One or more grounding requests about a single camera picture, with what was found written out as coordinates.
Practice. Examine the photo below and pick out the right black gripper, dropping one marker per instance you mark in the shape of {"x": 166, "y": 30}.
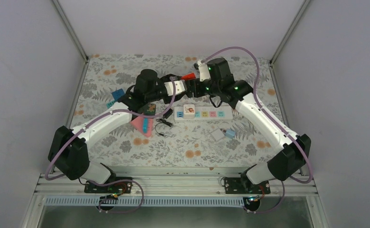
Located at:
{"x": 197, "y": 92}

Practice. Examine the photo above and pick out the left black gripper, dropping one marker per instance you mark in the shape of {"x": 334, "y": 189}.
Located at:
{"x": 167, "y": 79}

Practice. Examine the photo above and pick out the red cube socket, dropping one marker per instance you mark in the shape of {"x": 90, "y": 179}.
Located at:
{"x": 188, "y": 77}

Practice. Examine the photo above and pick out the dark green cube adapter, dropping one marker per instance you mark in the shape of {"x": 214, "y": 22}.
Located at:
{"x": 150, "y": 110}

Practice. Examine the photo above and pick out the white cube adapter with tiger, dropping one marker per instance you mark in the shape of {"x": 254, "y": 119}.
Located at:
{"x": 189, "y": 111}

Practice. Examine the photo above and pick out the dark blue cube socket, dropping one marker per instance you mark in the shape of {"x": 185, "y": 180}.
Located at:
{"x": 117, "y": 94}

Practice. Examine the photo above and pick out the white charger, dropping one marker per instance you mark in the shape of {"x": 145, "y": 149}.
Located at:
{"x": 217, "y": 135}

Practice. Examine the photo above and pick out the pale blue small charger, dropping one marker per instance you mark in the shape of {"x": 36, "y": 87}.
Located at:
{"x": 228, "y": 133}

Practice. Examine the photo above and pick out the light blue plug adapter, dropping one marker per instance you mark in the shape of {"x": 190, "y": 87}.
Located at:
{"x": 145, "y": 125}

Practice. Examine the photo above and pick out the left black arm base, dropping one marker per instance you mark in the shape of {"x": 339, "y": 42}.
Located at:
{"x": 111, "y": 192}

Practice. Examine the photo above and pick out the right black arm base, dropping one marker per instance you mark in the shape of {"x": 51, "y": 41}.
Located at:
{"x": 255, "y": 192}

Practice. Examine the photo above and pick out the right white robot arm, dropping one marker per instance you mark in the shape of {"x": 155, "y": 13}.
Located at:
{"x": 216, "y": 79}

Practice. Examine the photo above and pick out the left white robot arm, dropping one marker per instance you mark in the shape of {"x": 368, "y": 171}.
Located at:
{"x": 69, "y": 148}

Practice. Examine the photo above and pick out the floral table cloth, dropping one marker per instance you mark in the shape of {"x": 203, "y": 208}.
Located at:
{"x": 186, "y": 144}

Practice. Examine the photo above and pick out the white multicolour power strip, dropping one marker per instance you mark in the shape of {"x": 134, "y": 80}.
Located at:
{"x": 205, "y": 113}

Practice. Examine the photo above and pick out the pink triangular power strip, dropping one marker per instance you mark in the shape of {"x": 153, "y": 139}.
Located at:
{"x": 137, "y": 124}

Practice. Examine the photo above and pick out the teal power strip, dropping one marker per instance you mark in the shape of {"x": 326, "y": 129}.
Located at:
{"x": 110, "y": 104}

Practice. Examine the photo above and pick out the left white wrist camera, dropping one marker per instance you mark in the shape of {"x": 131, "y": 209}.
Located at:
{"x": 176, "y": 87}

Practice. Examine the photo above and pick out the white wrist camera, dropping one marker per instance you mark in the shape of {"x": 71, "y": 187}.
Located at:
{"x": 203, "y": 70}
{"x": 176, "y": 87}

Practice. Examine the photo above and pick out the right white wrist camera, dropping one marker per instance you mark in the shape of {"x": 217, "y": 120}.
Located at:
{"x": 203, "y": 70}

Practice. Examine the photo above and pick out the black power adapter with cable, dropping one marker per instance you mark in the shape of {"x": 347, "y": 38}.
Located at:
{"x": 164, "y": 121}

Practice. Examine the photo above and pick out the aluminium rail frame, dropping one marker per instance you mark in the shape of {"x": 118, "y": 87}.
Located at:
{"x": 177, "y": 186}

